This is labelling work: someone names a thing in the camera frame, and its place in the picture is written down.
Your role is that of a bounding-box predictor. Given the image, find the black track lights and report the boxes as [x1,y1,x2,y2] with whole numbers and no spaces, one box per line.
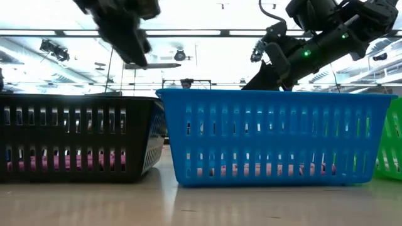
[39,39,71,63]

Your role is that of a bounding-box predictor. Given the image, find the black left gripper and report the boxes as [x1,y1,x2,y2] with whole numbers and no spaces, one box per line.
[89,6,151,68]

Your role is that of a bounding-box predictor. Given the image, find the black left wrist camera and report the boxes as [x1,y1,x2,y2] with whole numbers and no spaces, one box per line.
[125,0,161,21]

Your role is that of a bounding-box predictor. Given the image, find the black plastic basket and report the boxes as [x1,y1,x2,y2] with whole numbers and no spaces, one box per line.
[0,93,167,184]

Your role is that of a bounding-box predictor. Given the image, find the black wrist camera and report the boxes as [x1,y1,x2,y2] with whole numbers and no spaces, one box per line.
[266,42,291,79]
[125,0,161,21]

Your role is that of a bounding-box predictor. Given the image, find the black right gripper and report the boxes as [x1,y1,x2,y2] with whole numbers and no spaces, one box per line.
[241,23,315,91]

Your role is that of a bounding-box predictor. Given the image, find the thin black rail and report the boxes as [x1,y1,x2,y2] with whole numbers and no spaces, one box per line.
[0,82,402,87]

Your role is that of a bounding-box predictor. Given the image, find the green plastic basket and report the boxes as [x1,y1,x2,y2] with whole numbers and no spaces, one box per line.
[372,97,402,181]

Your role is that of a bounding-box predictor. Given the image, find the hanging black cable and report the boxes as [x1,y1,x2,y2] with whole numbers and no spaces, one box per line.
[329,62,342,94]

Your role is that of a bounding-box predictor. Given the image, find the black ceiling spotlight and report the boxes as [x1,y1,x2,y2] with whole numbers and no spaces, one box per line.
[173,48,188,62]

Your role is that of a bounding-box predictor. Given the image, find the grey wrapper black crayon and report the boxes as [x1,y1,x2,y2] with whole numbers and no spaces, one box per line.
[124,62,182,70]

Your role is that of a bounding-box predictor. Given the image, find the blue plastic basket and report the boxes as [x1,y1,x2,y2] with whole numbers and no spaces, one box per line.
[156,88,397,188]

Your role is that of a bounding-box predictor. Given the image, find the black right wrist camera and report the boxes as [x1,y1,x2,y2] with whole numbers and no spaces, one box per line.
[266,42,291,79]

